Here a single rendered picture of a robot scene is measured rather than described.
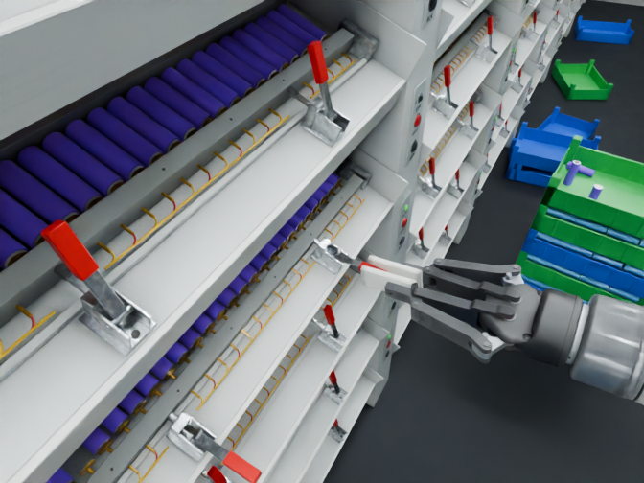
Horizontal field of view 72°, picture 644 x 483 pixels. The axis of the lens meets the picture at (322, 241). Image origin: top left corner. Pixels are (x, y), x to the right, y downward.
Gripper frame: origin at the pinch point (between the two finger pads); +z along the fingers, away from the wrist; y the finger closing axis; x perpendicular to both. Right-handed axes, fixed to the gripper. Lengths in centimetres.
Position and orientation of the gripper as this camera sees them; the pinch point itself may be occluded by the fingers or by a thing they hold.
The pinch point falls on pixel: (391, 277)
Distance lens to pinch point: 55.6
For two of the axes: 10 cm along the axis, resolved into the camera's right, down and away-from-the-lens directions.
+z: -8.5, -2.4, 4.7
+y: 5.1, -6.3, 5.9
